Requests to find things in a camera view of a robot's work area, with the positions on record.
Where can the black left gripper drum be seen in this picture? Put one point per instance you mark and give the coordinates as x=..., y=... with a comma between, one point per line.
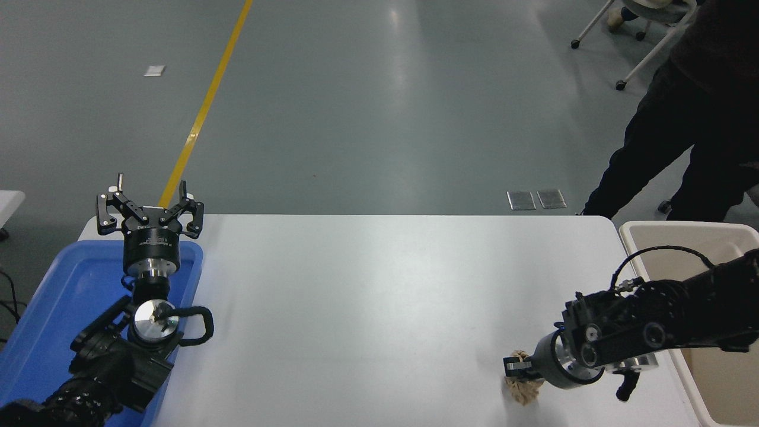
x=151, y=248

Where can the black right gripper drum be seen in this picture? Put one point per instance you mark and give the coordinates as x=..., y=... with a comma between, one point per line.
x=554, y=362

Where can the tan paper ball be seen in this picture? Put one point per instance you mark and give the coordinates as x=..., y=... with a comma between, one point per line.
x=525, y=391

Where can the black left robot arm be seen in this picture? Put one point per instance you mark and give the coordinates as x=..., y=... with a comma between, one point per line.
x=118, y=367

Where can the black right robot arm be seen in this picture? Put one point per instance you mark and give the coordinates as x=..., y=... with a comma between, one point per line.
x=711, y=302

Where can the blue plastic tray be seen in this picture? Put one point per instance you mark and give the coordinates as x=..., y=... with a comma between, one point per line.
x=71, y=279

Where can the yellow floor tape line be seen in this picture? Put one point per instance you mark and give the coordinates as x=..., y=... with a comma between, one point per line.
x=204, y=107

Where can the silver floor plate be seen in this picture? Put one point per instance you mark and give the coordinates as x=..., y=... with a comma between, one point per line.
x=551, y=198
x=522, y=200

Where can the large pale bin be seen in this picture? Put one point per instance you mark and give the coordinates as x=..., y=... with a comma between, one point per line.
x=682, y=237

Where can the person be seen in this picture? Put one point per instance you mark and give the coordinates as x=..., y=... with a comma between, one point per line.
x=711, y=118

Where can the white wheeled chair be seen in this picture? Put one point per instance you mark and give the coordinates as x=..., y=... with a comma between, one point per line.
x=652, y=50

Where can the person's foot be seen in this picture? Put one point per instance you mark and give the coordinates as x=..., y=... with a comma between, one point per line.
x=618, y=16

